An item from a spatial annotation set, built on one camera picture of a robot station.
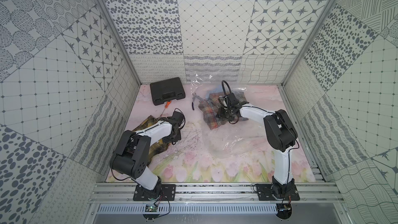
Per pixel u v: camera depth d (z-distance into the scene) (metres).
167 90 1.12
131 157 0.45
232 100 0.82
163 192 0.73
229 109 0.76
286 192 0.65
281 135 0.54
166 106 1.07
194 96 1.12
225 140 0.92
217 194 0.75
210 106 1.02
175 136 0.76
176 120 0.75
